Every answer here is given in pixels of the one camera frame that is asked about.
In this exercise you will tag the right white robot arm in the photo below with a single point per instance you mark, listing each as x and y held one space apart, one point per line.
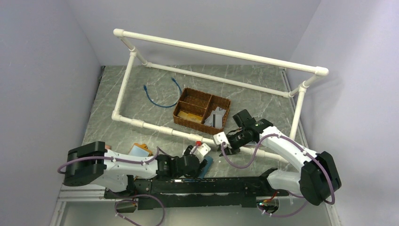
316 179

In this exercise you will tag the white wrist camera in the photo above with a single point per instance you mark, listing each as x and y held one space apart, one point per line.
221 139
201 150

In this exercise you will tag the grey cards in basket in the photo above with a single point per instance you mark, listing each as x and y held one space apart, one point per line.
215 119

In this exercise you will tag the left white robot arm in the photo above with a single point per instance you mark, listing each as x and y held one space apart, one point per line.
95 164

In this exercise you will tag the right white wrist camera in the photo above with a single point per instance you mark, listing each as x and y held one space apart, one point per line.
221 139

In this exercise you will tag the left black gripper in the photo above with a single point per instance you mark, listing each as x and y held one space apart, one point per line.
195 173

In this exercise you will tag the gold cards in basket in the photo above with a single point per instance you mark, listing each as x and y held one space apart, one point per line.
190 117

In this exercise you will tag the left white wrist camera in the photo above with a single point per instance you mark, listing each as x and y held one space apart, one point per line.
201 150

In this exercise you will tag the brown wicker divided basket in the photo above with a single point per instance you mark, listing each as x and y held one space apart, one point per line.
201 104

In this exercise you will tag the blue card holder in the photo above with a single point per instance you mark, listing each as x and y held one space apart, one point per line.
205 166

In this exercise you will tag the white PVC pipe frame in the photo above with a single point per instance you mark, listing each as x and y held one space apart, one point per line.
316 71

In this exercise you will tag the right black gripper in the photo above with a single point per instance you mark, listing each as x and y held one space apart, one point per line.
228 151

